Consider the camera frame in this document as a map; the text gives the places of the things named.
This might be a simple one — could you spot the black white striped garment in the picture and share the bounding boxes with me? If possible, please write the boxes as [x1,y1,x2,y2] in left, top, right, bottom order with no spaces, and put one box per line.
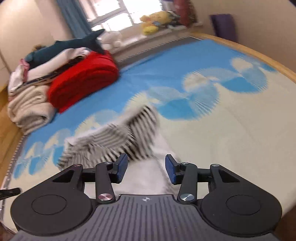
[57,105,179,197]

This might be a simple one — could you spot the beige folded blanket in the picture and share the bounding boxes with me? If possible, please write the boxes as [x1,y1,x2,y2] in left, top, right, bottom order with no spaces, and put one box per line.
[8,85,56,135]

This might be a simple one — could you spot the blue white patterned bedsheet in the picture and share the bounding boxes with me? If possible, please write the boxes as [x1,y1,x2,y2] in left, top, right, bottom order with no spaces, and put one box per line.
[0,38,296,232]

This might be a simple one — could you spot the red folded blanket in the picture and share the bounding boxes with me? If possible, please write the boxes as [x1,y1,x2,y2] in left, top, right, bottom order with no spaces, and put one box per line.
[47,51,119,113]

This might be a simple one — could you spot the dark blue shark plush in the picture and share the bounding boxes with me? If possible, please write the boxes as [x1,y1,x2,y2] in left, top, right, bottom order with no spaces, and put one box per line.
[25,29,105,69]

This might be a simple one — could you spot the white plush toy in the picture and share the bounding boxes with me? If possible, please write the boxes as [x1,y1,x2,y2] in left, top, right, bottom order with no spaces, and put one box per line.
[99,31,122,51]

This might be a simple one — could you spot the blue curtain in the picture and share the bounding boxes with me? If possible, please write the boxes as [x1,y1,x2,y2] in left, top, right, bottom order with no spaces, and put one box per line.
[57,0,92,38]

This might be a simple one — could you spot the yellow plush toy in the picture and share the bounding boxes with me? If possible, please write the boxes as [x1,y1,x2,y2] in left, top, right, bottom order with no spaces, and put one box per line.
[140,11,173,36]

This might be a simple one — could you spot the dark red bag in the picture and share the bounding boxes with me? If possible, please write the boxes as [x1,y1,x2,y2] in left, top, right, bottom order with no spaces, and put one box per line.
[174,0,197,27]

